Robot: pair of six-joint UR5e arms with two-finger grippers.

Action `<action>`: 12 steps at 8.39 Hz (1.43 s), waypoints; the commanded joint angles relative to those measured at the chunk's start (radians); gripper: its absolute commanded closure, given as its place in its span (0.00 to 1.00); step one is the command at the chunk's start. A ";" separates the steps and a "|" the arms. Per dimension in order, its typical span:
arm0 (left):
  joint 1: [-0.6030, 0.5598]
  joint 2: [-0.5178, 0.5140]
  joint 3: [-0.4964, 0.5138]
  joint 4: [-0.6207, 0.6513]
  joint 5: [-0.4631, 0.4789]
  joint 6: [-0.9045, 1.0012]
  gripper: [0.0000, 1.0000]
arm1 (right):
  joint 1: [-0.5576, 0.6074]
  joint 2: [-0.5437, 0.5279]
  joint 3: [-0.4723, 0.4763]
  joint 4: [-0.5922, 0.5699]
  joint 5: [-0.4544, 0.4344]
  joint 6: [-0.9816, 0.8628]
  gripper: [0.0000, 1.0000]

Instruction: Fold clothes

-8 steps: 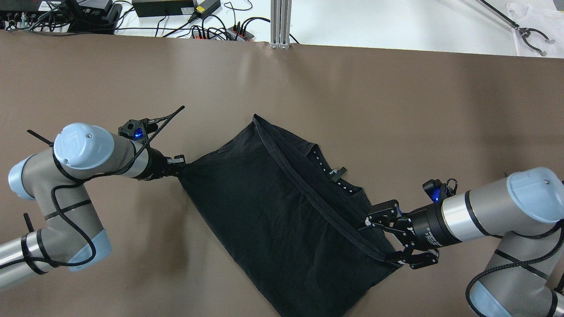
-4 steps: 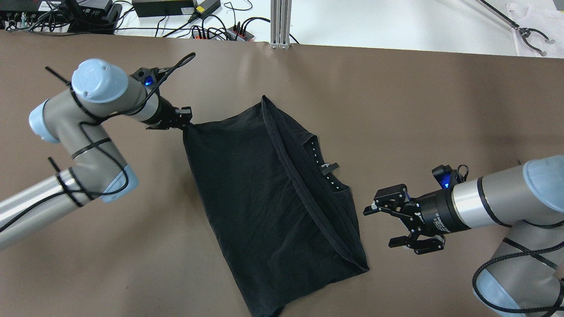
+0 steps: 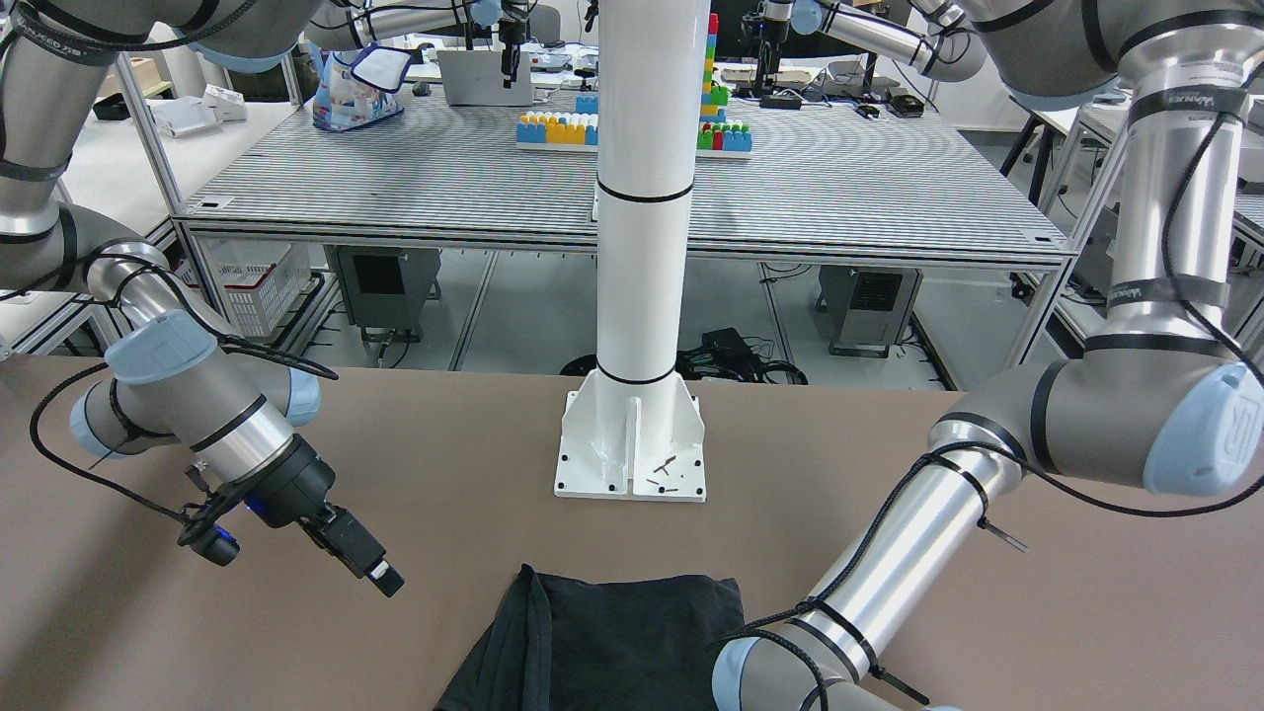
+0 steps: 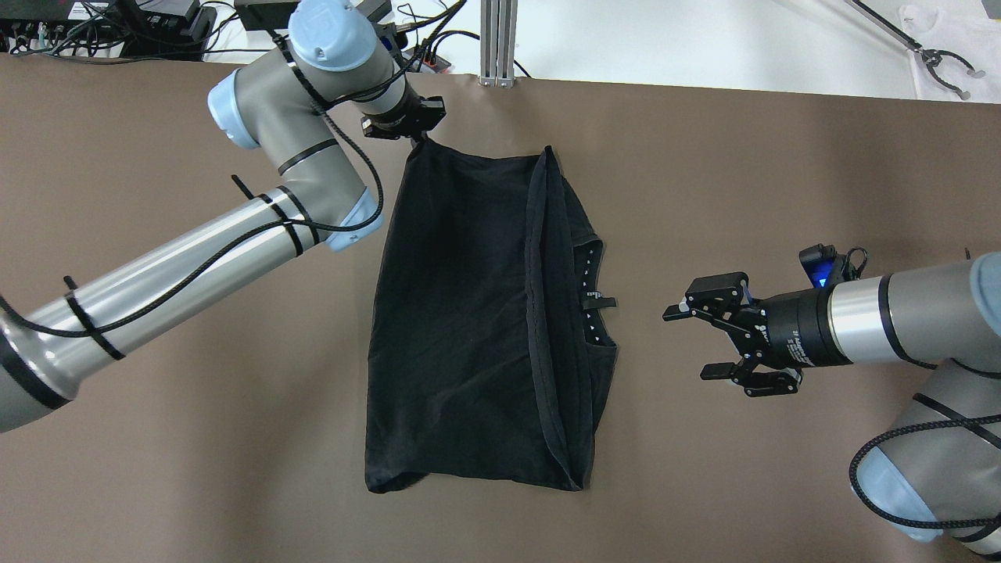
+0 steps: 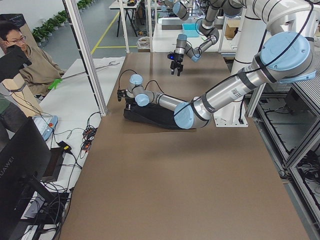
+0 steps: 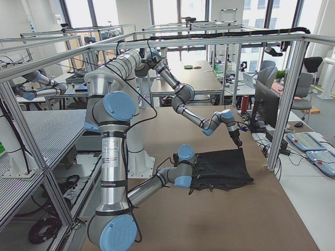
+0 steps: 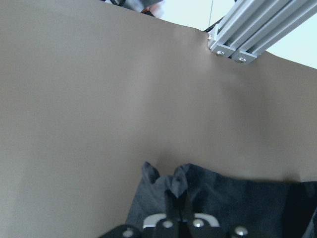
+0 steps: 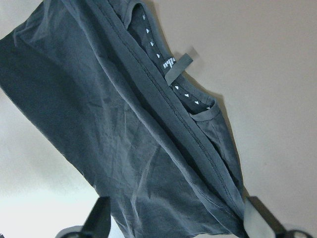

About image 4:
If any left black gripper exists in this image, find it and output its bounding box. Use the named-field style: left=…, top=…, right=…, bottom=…
left=361, top=94, right=447, bottom=140

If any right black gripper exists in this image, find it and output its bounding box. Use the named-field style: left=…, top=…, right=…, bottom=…
left=662, top=272, right=834, bottom=398

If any black graphic t-shirt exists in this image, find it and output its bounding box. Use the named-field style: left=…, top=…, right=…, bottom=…
left=364, top=140, right=618, bottom=494

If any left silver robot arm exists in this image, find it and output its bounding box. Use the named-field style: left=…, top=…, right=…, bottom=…
left=2, top=1, right=444, bottom=432

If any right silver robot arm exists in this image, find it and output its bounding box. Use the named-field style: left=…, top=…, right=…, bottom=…
left=662, top=245, right=1000, bottom=562

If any power strip with red switches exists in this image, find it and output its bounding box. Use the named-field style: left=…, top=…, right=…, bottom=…
left=394, top=44, right=454, bottom=74

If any black power adapter brick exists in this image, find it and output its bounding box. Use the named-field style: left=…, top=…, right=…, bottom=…
left=233, top=0, right=300, bottom=32

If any black electronics box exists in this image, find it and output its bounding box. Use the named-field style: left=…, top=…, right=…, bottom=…
left=113, top=1, right=218, bottom=61

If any metal reacher grabber tool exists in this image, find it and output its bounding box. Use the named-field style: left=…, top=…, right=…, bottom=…
left=846, top=1, right=985, bottom=101

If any white cloth on table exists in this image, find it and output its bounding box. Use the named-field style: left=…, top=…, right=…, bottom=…
left=897, top=4, right=1000, bottom=104

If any aluminium frame post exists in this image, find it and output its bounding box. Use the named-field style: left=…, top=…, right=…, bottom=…
left=478, top=0, right=518, bottom=89

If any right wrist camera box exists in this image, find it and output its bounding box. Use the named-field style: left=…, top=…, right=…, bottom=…
left=798, top=245, right=869, bottom=289

